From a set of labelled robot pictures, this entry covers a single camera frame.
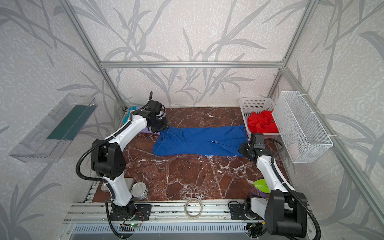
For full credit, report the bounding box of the blue printed t shirt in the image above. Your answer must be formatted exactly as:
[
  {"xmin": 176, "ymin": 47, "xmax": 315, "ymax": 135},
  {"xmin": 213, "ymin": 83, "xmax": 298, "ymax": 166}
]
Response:
[{"xmin": 153, "ymin": 125, "xmax": 248, "ymax": 157}]

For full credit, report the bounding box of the green yellow toy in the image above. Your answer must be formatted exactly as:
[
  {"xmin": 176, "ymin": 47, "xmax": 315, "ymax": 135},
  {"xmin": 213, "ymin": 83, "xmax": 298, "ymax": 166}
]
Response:
[{"xmin": 254, "ymin": 179, "xmax": 271, "ymax": 194}]

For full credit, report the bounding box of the clear tape roll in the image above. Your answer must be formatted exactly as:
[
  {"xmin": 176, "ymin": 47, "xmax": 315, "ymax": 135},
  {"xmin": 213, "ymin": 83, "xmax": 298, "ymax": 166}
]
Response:
[{"xmin": 184, "ymin": 198, "xmax": 203, "ymax": 220}]

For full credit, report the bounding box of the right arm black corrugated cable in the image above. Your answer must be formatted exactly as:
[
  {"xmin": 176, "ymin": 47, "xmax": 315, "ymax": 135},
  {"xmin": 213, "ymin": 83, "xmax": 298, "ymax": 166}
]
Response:
[{"xmin": 265, "ymin": 137, "xmax": 322, "ymax": 240}]

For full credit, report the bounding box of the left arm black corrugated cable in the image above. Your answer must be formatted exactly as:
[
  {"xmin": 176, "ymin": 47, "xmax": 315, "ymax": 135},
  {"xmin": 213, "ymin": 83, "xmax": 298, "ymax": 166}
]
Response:
[{"xmin": 75, "ymin": 91, "xmax": 154, "ymax": 240}]

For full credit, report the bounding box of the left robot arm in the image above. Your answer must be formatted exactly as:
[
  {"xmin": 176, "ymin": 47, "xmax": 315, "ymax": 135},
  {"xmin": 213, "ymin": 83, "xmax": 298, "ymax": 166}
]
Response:
[{"xmin": 91, "ymin": 114, "xmax": 169, "ymax": 217}]

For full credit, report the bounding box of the white plastic laundry basket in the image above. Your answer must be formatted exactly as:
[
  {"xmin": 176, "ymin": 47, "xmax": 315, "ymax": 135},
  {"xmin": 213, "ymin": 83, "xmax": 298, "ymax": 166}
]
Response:
[{"xmin": 239, "ymin": 97, "xmax": 280, "ymax": 139}]

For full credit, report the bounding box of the clear plastic wall shelf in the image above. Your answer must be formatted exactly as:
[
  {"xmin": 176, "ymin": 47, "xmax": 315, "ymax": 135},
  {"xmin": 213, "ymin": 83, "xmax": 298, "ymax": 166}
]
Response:
[{"xmin": 9, "ymin": 94, "xmax": 98, "ymax": 163}]

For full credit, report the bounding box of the folded teal t shirt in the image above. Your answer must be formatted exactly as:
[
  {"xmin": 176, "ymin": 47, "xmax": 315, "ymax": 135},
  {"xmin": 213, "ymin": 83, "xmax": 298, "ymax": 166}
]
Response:
[{"xmin": 123, "ymin": 106, "xmax": 137, "ymax": 125}]

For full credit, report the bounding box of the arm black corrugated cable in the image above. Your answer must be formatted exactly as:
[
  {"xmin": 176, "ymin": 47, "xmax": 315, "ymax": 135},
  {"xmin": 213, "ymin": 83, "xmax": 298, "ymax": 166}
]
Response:
[
  {"xmin": 265, "ymin": 137, "xmax": 322, "ymax": 240},
  {"xmin": 75, "ymin": 91, "xmax": 154, "ymax": 240}
]

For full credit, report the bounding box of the green book on shelf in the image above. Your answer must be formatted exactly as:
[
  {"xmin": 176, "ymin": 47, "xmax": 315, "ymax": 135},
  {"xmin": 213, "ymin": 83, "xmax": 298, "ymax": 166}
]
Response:
[{"xmin": 47, "ymin": 105, "xmax": 97, "ymax": 141}]

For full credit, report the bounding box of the silver metal can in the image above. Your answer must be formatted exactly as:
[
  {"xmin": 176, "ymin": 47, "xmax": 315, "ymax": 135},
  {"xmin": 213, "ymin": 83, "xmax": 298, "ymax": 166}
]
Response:
[{"xmin": 131, "ymin": 182, "xmax": 149, "ymax": 200}]

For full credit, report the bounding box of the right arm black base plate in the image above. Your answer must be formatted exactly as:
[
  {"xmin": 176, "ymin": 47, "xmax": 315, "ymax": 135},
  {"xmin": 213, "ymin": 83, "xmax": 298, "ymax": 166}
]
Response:
[{"xmin": 228, "ymin": 201, "xmax": 257, "ymax": 220}]

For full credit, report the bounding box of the white wire mesh basket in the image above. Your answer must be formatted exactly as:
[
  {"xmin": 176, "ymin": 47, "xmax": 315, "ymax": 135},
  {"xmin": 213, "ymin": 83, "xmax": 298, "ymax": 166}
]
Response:
[{"xmin": 272, "ymin": 91, "xmax": 334, "ymax": 164}]

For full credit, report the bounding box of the aluminium enclosure frame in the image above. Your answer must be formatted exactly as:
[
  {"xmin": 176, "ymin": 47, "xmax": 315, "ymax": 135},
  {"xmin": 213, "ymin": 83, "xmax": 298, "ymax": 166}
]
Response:
[{"xmin": 58, "ymin": 0, "xmax": 384, "ymax": 240}]

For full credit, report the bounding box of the grey rectangular block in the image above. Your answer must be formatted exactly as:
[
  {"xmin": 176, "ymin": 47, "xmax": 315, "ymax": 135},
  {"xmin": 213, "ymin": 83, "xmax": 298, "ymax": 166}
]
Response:
[{"xmin": 100, "ymin": 178, "xmax": 136, "ymax": 192}]

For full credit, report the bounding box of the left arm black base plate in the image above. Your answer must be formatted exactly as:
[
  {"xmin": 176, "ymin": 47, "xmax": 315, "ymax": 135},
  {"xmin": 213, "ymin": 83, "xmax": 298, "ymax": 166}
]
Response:
[{"xmin": 110, "ymin": 203, "xmax": 152, "ymax": 221}]

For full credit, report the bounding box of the folded purple t shirt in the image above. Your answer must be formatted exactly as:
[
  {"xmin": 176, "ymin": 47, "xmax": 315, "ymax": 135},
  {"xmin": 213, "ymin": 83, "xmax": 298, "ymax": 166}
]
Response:
[{"xmin": 135, "ymin": 106, "xmax": 160, "ymax": 135}]

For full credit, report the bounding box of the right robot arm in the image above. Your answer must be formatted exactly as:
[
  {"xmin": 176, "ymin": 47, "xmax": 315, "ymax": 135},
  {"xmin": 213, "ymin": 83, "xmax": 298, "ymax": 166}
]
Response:
[{"xmin": 239, "ymin": 142, "xmax": 308, "ymax": 238}]

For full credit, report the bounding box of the red t shirt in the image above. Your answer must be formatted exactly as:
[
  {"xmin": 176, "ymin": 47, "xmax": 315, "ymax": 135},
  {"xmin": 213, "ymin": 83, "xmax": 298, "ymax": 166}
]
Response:
[{"xmin": 247, "ymin": 111, "xmax": 279, "ymax": 134}]

